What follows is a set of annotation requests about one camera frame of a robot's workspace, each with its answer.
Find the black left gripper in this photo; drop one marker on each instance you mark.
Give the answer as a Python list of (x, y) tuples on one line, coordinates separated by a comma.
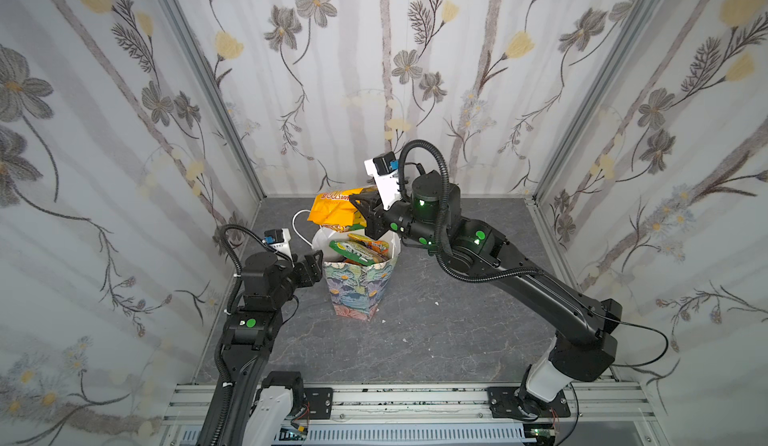
[(306, 269)]

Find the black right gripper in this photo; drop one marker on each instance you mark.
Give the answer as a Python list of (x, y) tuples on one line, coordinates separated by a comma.
[(375, 219)]

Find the floral white paper bag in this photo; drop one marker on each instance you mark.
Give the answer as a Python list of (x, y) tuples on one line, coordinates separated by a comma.
[(355, 289)]

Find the green snack packet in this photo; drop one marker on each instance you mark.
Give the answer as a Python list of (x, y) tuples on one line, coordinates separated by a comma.
[(357, 253)]

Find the yellow candy bag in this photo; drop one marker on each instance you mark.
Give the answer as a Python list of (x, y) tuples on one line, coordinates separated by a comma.
[(333, 210)]

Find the orange fruit snack packet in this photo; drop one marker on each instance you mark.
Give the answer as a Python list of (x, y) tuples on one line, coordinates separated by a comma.
[(381, 248)]

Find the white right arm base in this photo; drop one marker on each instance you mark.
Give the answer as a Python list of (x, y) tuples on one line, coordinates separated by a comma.
[(540, 386)]

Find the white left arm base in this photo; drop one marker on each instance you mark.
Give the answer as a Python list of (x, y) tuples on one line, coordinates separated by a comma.
[(280, 397)]

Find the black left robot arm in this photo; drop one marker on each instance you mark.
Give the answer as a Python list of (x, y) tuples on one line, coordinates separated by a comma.
[(249, 407)]

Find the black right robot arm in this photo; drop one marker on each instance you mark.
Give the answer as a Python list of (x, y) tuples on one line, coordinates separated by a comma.
[(416, 200)]

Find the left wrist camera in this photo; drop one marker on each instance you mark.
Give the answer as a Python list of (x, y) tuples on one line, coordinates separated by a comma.
[(279, 241)]

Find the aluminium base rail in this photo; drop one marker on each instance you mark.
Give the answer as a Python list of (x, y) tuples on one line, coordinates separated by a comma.
[(471, 413)]

